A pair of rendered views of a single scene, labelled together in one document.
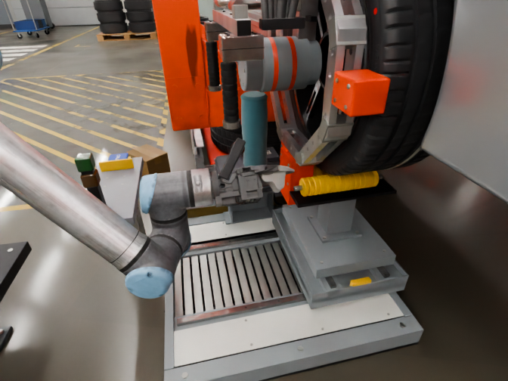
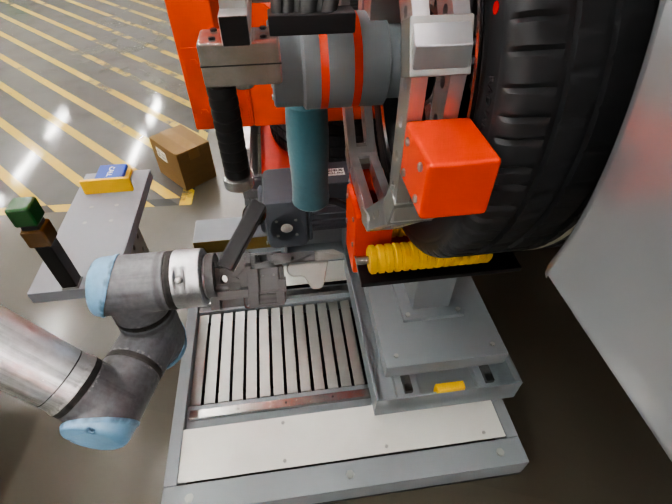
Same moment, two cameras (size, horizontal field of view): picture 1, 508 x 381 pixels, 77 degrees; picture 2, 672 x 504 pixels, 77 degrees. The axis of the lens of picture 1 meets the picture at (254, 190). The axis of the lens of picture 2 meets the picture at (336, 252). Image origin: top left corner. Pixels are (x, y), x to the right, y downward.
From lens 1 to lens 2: 29 cm
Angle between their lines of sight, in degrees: 13
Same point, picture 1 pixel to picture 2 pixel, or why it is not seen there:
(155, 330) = (165, 418)
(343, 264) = (427, 361)
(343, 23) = (426, 32)
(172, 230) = (146, 342)
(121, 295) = not seen: hidden behind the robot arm
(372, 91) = (463, 181)
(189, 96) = not seen: hidden behind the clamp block
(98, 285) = (98, 342)
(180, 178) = (150, 270)
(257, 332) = (295, 443)
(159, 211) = (120, 317)
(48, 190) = not seen: outside the picture
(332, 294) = (407, 401)
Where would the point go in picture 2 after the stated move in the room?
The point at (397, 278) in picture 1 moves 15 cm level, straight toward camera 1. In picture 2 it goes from (504, 385) to (479, 436)
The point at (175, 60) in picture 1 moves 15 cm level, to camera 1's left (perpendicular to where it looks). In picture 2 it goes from (190, 19) to (128, 17)
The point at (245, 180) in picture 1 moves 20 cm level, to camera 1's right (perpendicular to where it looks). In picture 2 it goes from (257, 275) to (393, 283)
